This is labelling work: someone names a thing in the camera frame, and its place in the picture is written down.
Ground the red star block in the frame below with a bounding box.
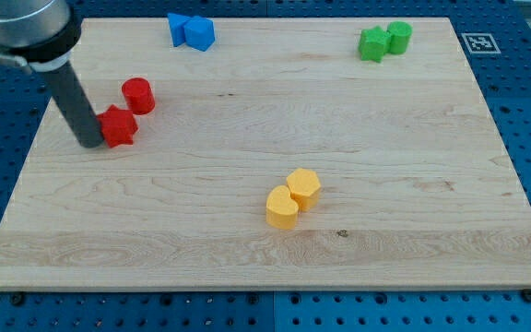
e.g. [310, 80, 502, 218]
[97, 104, 138, 148]

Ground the blue triangle block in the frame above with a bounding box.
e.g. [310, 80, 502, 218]
[167, 13, 191, 47]

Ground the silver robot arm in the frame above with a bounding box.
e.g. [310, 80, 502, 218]
[0, 0, 104, 148]

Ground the yellow hexagon block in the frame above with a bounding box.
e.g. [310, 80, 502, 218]
[286, 168, 321, 211]

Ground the white fiducial marker tag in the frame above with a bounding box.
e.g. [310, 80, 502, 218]
[461, 32, 501, 54]

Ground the red cylinder block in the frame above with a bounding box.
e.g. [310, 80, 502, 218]
[121, 77, 155, 115]

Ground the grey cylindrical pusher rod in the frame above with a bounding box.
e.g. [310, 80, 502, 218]
[41, 61, 104, 148]

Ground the blue cube block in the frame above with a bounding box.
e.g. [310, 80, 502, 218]
[183, 16, 216, 52]

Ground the wooden board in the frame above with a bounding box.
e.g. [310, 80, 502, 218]
[0, 18, 531, 292]

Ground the green cylinder block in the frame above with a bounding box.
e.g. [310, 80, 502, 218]
[387, 21, 413, 54]

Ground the green star block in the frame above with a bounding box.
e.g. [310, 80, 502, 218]
[358, 26, 392, 63]

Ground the yellow heart block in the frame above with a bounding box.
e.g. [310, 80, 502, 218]
[265, 185, 299, 230]

